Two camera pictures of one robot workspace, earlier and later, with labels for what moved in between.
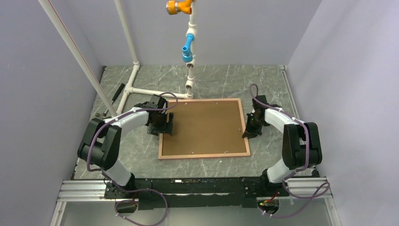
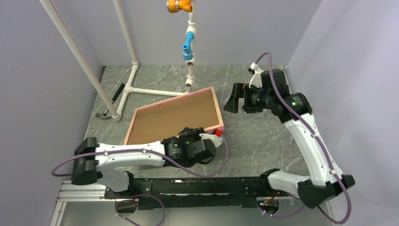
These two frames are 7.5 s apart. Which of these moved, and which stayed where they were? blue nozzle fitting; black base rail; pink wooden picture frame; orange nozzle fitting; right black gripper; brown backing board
Moved: pink wooden picture frame; right black gripper; brown backing board
Stayed: blue nozzle fitting; black base rail; orange nozzle fitting
